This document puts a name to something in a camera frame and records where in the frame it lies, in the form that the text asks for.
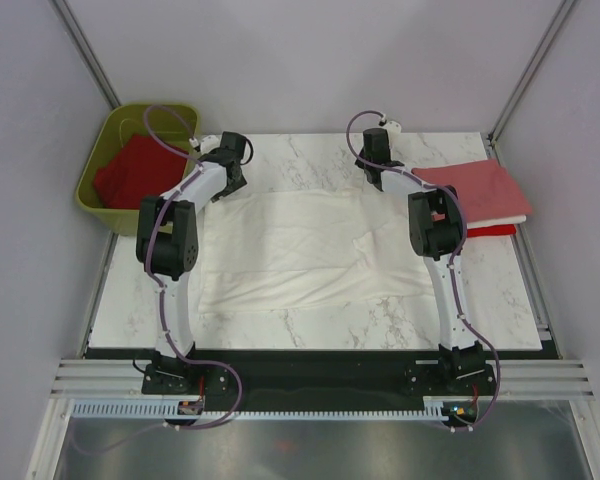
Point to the red folded t-shirt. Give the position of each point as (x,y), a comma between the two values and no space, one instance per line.
(493,231)

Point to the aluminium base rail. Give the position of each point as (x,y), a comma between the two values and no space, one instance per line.
(76,380)

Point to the olive green plastic bin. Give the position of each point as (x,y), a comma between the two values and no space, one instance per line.
(173,123)

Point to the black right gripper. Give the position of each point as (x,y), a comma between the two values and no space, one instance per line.
(359,163)

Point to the dark red t-shirt in bin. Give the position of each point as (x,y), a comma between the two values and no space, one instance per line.
(141,168)

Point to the right aluminium frame post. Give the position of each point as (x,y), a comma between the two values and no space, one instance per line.
(548,39)

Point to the aluminium frame post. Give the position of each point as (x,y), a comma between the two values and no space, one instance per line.
(81,43)
(548,39)

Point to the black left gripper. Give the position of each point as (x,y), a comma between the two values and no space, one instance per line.
(229,190)

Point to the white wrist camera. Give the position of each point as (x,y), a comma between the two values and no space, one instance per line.
(204,145)
(391,126)

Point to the pink folded t-shirt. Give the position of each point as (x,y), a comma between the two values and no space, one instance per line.
(485,189)

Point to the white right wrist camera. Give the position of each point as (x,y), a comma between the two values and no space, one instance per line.
(391,126)

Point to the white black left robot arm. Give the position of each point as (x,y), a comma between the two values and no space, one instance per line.
(167,244)

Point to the left aluminium frame post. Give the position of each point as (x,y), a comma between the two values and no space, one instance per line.
(81,43)

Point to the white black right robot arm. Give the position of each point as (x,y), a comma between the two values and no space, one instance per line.
(437,234)

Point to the white printed t-shirt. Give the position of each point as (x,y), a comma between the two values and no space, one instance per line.
(306,249)

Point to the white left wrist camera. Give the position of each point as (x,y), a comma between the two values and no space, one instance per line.
(204,145)

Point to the white folded t-shirt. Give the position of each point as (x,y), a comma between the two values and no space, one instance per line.
(514,220)

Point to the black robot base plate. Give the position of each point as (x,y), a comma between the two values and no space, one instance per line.
(310,379)

